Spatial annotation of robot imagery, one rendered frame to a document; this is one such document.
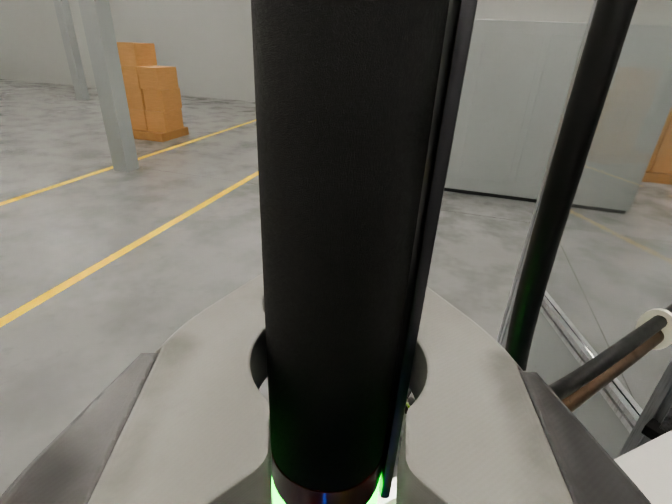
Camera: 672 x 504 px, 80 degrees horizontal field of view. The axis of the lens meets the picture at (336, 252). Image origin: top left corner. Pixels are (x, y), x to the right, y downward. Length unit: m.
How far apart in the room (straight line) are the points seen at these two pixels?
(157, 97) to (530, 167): 6.22
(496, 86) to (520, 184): 1.26
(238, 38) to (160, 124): 6.13
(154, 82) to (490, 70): 5.52
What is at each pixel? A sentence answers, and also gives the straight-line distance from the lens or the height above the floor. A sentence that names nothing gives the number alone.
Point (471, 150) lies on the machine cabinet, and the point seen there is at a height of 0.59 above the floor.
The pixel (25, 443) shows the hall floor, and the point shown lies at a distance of 2.56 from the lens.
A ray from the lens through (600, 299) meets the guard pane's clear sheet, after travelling 1.31.
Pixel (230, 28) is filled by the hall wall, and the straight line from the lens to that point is 13.97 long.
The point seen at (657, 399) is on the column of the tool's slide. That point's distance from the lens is 0.90.
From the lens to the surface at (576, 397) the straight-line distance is 0.29.
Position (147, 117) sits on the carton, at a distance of 8.48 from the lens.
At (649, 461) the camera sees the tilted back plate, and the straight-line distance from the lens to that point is 0.66.
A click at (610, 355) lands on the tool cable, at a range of 0.32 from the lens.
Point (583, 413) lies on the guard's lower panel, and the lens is 1.39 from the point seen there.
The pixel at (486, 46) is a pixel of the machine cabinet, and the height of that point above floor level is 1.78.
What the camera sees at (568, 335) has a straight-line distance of 1.41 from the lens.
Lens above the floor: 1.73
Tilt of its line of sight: 27 degrees down
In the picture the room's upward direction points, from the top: 3 degrees clockwise
